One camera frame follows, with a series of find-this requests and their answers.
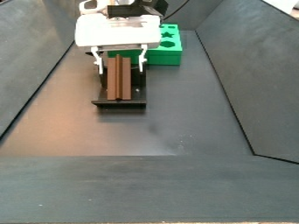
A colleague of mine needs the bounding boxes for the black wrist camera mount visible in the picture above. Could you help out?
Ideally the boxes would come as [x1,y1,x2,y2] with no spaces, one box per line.
[78,0,169,19]

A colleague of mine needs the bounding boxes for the dark grey cradle fixture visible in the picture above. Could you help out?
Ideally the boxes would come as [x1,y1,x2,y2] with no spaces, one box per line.
[92,59,146,107]

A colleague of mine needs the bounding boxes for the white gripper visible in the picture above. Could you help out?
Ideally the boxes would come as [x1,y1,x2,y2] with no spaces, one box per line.
[74,14,161,74]

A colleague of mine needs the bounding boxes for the green shape sorter block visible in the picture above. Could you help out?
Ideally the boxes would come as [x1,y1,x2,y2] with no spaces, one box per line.
[106,23,182,67]

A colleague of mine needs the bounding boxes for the brown star prism object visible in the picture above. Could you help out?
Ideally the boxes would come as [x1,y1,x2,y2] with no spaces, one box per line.
[106,54,132,101]

